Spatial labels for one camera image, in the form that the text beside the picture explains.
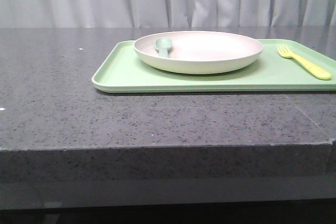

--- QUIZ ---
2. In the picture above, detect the beige round plate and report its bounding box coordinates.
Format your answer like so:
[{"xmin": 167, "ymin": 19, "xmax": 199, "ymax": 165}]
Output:
[{"xmin": 133, "ymin": 31, "xmax": 264, "ymax": 74}]

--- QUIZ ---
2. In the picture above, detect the yellow plastic fork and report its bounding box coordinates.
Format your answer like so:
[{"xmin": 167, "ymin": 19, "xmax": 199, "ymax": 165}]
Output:
[{"xmin": 277, "ymin": 45, "xmax": 332, "ymax": 80}]

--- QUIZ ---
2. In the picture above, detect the light green serving tray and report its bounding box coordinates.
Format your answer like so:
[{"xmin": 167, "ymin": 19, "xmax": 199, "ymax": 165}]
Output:
[{"xmin": 91, "ymin": 39, "xmax": 335, "ymax": 93}]

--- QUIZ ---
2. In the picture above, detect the sage green plastic spoon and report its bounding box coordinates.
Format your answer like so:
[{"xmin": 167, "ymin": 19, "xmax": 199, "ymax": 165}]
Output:
[{"xmin": 154, "ymin": 37, "xmax": 172, "ymax": 58}]

